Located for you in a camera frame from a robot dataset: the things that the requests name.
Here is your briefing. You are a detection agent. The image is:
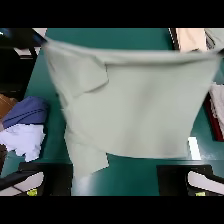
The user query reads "pale green T-shirt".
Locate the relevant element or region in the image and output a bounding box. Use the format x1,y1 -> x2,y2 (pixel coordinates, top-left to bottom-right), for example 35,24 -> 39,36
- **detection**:
43,37 -> 223,178

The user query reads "purple garment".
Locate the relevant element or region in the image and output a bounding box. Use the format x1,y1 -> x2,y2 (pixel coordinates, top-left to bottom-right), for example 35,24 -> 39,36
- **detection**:
2,96 -> 50,130

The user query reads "pink white garment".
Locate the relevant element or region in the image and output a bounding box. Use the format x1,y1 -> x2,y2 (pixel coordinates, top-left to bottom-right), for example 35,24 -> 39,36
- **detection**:
208,82 -> 224,132

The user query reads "pale pink garment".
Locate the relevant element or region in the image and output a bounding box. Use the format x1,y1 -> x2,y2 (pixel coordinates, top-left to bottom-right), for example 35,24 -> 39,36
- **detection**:
32,28 -> 48,38

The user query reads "cream garment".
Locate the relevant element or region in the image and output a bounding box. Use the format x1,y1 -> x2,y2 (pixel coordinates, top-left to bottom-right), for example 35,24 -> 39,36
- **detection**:
175,28 -> 208,52

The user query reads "grey garment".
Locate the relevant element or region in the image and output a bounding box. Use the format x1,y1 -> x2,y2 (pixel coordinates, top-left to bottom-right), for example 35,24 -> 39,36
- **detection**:
204,28 -> 224,50

